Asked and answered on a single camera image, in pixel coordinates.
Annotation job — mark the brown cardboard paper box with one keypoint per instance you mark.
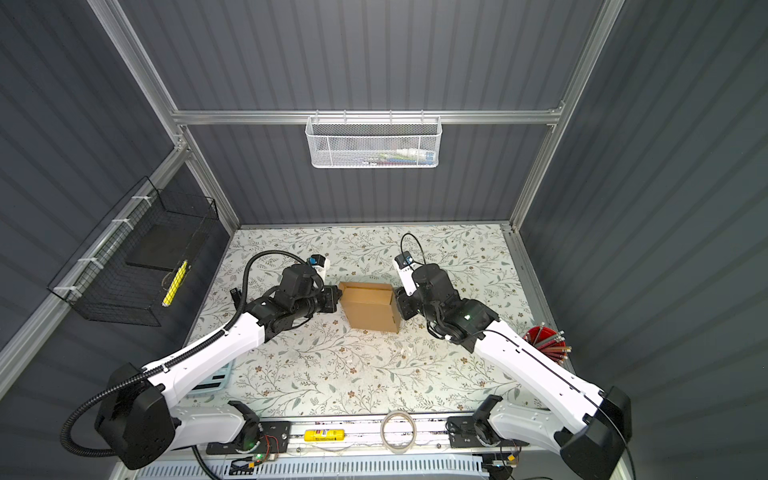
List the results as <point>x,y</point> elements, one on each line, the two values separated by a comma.
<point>370,306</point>

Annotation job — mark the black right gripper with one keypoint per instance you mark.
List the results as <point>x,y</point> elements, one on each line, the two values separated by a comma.
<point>402,300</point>

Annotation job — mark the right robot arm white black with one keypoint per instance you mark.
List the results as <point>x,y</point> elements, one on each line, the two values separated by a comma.
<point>587,426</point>

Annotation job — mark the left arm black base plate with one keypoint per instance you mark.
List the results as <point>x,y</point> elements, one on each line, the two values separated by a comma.
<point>270,437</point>

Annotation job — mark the items in white basket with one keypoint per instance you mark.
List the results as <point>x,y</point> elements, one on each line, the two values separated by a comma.
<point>412,157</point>

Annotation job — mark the red pencil cup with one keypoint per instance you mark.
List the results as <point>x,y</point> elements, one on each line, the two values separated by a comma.
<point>549,342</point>

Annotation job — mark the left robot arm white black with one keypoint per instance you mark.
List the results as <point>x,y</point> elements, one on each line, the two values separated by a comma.
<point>140,423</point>

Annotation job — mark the yellow ruler in basket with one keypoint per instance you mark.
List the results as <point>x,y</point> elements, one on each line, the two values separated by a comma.
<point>175,285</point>

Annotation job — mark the black wire mesh basket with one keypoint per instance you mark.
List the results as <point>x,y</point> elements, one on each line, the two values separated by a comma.
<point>134,271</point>

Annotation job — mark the clear tape roll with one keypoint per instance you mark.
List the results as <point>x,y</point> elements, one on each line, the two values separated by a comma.
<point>398,432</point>

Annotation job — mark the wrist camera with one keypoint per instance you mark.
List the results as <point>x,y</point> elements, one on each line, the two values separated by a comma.
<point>320,264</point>
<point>404,265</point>

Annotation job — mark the black flat pad in basket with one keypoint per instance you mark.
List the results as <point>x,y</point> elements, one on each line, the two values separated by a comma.
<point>164,248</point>

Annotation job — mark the white wire mesh basket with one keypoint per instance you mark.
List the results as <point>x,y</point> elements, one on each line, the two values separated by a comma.
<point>341,145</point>

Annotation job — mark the black marker on table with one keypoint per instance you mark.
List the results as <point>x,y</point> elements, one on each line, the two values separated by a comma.
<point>236,296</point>

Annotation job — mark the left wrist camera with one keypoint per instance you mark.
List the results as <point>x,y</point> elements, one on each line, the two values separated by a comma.
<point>320,264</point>

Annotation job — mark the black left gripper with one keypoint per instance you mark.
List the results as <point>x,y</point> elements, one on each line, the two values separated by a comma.
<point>331,293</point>

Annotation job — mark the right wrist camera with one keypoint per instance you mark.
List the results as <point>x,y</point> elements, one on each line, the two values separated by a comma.
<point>404,265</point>

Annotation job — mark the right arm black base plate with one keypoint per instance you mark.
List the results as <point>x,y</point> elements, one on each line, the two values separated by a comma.
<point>465,432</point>

